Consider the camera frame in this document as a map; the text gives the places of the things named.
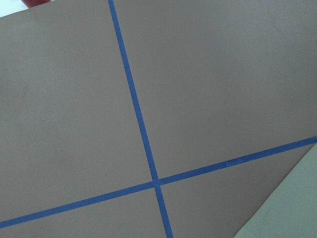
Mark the olive green long-sleeve shirt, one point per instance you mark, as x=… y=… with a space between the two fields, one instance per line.
x=291 y=210

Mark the red cylinder bottle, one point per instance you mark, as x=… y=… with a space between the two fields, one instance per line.
x=34 y=3

